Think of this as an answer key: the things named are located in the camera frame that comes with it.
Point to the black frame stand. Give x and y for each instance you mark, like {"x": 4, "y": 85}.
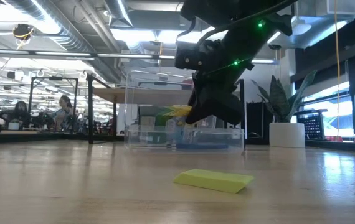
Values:
{"x": 31, "y": 99}

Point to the green yellow crayon box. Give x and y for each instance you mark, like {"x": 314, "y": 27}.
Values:
{"x": 171, "y": 112}

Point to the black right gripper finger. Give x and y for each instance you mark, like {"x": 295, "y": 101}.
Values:
{"x": 218, "y": 105}
{"x": 196, "y": 87}

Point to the white round plant pot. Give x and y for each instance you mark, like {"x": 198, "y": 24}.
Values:
{"x": 286, "y": 135}

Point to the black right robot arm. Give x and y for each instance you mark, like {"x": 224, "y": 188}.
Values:
{"x": 227, "y": 12}

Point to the red stapler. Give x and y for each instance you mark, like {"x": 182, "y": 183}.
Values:
{"x": 187, "y": 84}

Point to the black mesh basket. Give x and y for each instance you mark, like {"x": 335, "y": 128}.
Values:
{"x": 313, "y": 126}

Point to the yellow-green sticky note pad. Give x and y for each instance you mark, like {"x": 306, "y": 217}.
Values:
{"x": 215, "y": 180}

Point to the clear plastic pencil box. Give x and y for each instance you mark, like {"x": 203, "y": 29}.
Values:
{"x": 152, "y": 137}

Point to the person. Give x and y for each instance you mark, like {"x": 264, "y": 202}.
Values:
{"x": 63, "y": 112}
{"x": 20, "y": 114}

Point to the green snake plant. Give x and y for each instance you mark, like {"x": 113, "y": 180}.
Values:
{"x": 278, "y": 99}

